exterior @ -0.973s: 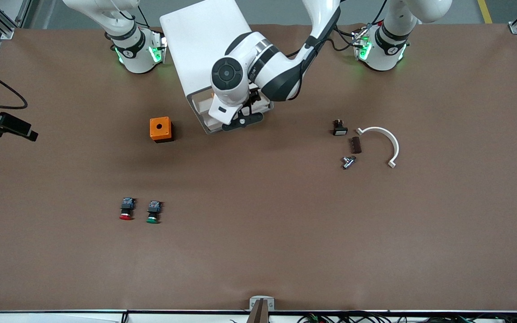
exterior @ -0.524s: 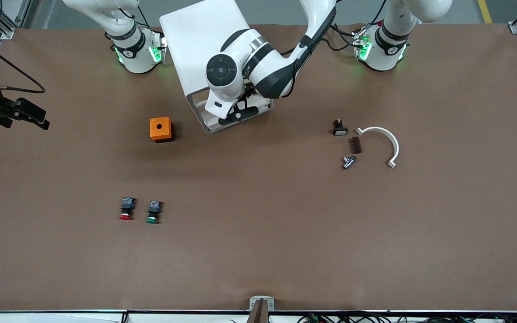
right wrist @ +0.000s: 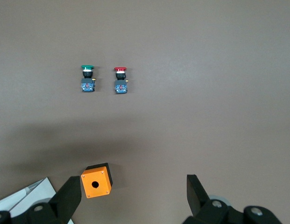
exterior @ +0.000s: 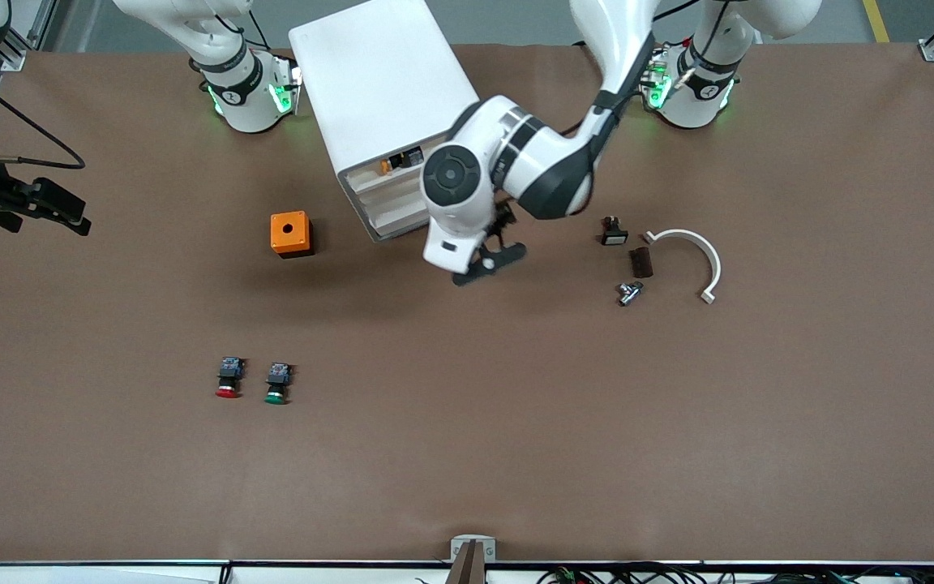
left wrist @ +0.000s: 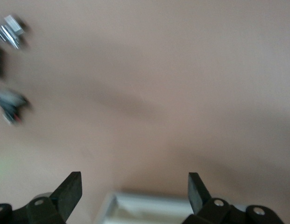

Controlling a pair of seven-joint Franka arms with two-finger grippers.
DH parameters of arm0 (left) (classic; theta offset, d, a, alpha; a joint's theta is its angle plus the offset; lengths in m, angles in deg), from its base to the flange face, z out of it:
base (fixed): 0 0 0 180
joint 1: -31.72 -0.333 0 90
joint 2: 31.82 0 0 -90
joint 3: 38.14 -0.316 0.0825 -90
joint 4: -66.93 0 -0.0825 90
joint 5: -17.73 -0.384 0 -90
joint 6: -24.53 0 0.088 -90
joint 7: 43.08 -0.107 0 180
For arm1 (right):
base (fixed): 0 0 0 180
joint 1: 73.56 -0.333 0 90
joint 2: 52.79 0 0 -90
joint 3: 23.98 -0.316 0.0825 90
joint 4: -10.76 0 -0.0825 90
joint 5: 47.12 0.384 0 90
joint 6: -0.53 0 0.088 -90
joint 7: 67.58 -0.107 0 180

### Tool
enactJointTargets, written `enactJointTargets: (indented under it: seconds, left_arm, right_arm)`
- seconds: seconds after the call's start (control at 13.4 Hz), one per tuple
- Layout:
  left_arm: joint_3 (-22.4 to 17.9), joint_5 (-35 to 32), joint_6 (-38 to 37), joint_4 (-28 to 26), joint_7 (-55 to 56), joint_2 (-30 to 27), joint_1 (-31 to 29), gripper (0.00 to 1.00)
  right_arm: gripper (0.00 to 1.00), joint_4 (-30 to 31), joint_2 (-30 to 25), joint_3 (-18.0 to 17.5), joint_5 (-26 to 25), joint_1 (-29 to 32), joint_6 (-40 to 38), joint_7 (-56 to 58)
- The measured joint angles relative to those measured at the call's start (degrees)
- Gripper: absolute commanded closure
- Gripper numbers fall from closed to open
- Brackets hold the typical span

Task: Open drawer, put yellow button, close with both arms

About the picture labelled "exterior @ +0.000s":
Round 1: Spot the white plastic drawer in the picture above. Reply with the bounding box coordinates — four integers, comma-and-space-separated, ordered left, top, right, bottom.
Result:
362, 199, 433, 226
353, 182, 435, 208
370, 215, 433, 243
341, 144, 448, 191

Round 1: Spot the orange black button box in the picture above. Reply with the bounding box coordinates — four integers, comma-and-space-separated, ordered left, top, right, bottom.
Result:
270, 211, 315, 260

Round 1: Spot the brown table cover sheet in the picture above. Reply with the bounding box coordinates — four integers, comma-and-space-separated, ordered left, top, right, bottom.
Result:
0, 42, 934, 565

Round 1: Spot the white slotted rack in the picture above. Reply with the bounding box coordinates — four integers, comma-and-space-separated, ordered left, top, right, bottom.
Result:
287, 0, 482, 244

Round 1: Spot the white curved plastic arc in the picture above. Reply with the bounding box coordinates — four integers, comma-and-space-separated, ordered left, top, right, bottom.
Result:
644, 229, 722, 306

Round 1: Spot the green pushbutton switch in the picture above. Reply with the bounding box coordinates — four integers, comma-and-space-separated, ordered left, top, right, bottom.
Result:
263, 362, 295, 406

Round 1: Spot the red pushbutton switch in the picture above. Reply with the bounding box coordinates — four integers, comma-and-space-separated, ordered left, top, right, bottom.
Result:
215, 355, 246, 400

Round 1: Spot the grey table clamp bracket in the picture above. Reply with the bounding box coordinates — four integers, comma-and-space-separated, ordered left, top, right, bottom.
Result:
447, 534, 498, 584

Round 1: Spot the white table edge rail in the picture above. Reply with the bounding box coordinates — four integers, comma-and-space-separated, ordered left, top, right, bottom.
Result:
0, 560, 934, 584

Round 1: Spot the black cable bundle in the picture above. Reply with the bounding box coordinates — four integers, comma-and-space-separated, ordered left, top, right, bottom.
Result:
540, 564, 934, 584

